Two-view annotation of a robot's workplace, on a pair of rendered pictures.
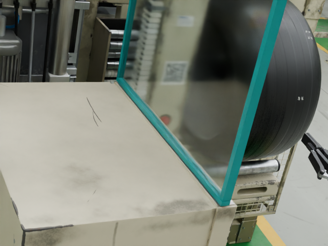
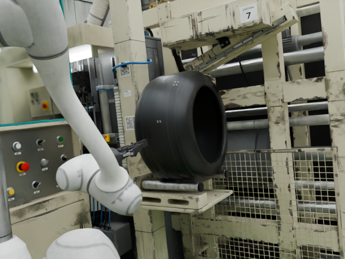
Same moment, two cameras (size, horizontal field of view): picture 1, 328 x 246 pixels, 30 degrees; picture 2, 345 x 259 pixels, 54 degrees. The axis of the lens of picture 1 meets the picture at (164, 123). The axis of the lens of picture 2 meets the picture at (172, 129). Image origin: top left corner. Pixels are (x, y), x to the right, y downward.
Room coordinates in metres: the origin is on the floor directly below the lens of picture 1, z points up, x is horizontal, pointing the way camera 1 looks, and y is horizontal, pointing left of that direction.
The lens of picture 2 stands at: (1.09, -1.76, 1.26)
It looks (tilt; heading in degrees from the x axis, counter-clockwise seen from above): 3 degrees down; 64
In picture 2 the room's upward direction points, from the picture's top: 6 degrees counter-clockwise
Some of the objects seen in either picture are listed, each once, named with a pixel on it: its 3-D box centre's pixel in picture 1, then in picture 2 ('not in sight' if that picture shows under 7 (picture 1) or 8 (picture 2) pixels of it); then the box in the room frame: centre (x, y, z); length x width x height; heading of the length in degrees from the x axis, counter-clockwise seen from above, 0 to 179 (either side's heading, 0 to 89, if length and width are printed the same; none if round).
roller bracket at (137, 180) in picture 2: not in sight; (157, 178); (1.80, -0.03, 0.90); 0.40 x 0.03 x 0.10; 30
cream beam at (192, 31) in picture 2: not in sight; (216, 25); (2.21, -0.14, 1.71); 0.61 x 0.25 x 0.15; 120
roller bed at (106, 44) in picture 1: (121, 63); not in sight; (2.11, 0.20, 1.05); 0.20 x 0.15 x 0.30; 120
